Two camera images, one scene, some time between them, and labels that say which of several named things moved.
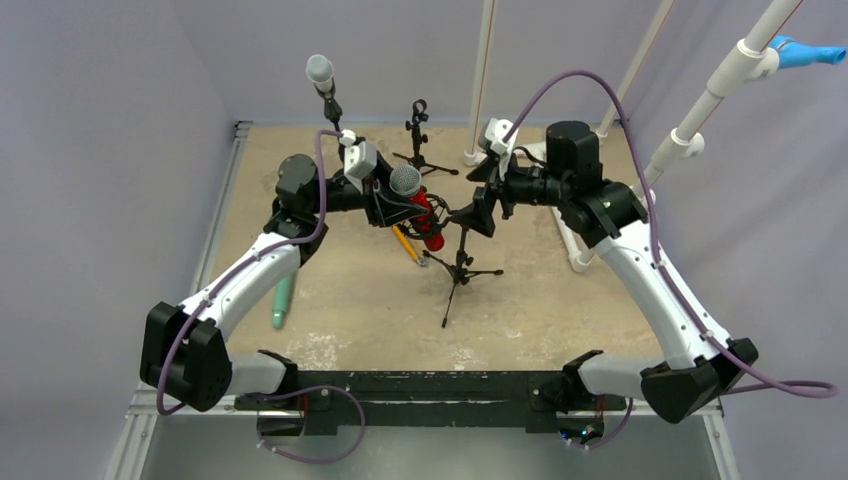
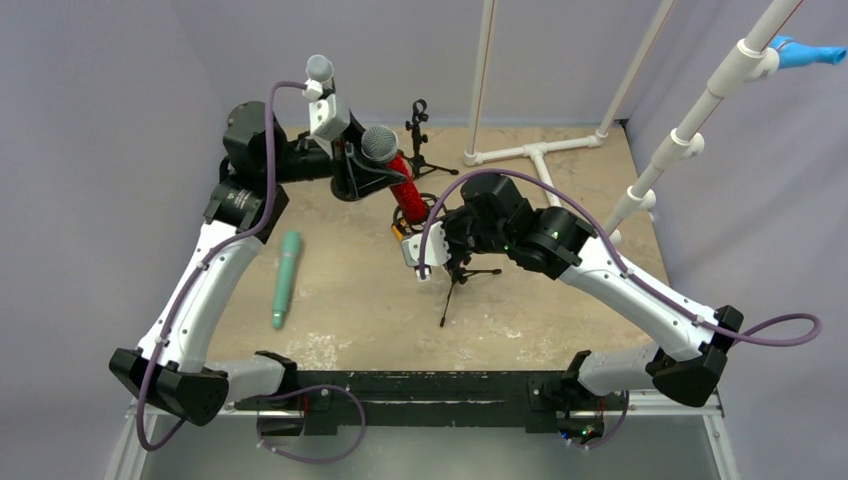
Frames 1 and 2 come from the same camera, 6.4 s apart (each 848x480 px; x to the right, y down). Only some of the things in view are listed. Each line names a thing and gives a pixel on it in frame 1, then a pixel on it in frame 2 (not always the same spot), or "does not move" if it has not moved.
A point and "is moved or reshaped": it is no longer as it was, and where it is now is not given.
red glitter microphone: (406, 181) is moved or reshaped
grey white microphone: (320, 70) does not move
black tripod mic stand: (420, 116) does not move
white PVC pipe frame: (756, 58) does not move
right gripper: (484, 204) to (454, 241)
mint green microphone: (281, 297) does not move
